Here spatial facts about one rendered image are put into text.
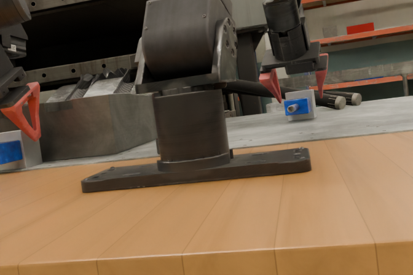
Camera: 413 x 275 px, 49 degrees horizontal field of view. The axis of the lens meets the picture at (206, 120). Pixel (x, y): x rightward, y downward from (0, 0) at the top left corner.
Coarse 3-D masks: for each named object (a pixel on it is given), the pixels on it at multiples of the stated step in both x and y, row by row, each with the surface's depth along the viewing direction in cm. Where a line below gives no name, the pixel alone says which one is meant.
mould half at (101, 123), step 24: (96, 96) 67; (120, 96) 71; (144, 96) 81; (0, 120) 71; (48, 120) 69; (72, 120) 68; (96, 120) 67; (120, 120) 70; (144, 120) 80; (48, 144) 69; (72, 144) 68; (96, 144) 68; (120, 144) 69
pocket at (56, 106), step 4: (44, 104) 69; (48, 104) 71; (52, 104) 72; (56, 104) 73; (60, 104) 73; (64, 104) 73; (68, 104) 73; (72, 104) 73; (48, 108) 70; (52, 108) 72; (56, 108) 73; (60, 108) 73; (64, 108) 73; (68, 108) 73; (72, 108) 73
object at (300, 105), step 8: (288, 96) 86; (296, 96) 86; (304, 96) 85; (312, 96) 85; (288, 104) 82; (296, 104) 80; (304, 104) 81; (312, 104) 85; (288, 112) 82; (296, 112) 82; (304, 112) 81; (312, 112) 85; (288, 120) 87
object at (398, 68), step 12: (336, 72) 401; (348, 72) 399; (360, 72) 397; (372, 72) 395; (384, 72) 392; (396, 72) 390; (408, 72) 388; (288, 84) 412; (300, 84) 409; (312, 84) 407
